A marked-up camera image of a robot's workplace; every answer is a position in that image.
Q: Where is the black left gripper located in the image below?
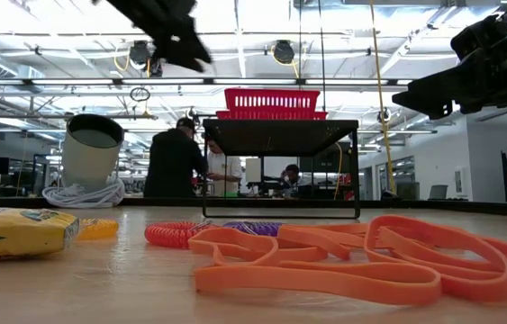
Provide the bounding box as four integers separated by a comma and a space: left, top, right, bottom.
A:
93, 0, 213, 73

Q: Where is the orange-red spiral coil keychain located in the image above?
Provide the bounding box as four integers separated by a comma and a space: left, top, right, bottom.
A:
144, 220, 209, 249

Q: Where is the purple spiral coil keychain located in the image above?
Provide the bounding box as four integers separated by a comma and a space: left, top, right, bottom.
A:
223, 220, 284, 239

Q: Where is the yellow spiral coil keychain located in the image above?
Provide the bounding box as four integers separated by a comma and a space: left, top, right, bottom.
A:
76, 218, 120, 241

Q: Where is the yellow crayon pack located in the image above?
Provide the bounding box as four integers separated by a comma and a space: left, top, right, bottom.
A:
0, 205, 80, 264

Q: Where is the orange scissors handle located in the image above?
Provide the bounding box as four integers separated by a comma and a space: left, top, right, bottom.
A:
194, 259, 442, 307

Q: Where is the grey office chair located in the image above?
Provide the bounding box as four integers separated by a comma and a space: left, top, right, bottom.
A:
428, 184, 448, 201

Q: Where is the person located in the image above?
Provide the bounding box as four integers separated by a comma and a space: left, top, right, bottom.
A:
143, 117, 209, 199
205, 138, 244, 198
279, 164, 311, 199

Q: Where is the black perforated metal riser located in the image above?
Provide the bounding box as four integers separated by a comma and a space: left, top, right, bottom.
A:
202, 118, 361, 220

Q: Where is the white cup with dark inside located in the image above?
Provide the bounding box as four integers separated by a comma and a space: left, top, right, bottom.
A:
61, 113, 125, 193

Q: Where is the black ceiling cable reel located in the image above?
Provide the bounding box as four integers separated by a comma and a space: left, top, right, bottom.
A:
273, 39, 296, 65
128, 39, 164, 77

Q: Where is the black hanging cable loop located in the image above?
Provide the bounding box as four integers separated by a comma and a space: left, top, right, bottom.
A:
129, 86, 151, 103

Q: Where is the yellow power cord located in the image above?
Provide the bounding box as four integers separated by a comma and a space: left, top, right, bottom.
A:
368, 0, 397, 195

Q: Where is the black aluminium table frame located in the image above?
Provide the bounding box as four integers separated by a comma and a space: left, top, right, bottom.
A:
0, 195, 507, 218

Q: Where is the coiled white cable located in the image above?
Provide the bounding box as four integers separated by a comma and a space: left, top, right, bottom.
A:
41, 177, 126, 209

